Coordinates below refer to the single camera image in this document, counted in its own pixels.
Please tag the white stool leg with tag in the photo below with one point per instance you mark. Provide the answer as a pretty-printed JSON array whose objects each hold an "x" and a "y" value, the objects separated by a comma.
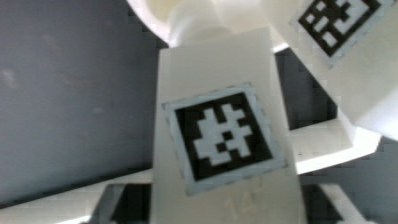
[{"x": 341, "y": 34}]

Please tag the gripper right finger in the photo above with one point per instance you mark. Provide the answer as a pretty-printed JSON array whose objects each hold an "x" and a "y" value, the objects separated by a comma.
[{"x": 329, "y": 206}]

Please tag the white round stool seat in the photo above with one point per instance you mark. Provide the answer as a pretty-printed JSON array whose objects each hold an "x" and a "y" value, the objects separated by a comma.
[{"x": 153, "y": 16}]

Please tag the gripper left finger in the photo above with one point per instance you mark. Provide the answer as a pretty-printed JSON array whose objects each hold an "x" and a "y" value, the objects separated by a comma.
[{"x": 122, "y": 205}]

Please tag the white right fence wall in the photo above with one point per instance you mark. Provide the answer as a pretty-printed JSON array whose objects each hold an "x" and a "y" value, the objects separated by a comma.
[{"x": 330, "y": 143}]

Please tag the white front fence wall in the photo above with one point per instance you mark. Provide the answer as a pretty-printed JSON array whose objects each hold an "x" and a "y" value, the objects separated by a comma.
[{"x": 67, "y": 206}]

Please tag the white fence wall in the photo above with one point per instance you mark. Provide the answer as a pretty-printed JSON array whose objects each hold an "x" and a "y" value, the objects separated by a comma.
[
  {"x": 330, "y": 143},
  {"x": 67, "y": 206}
]

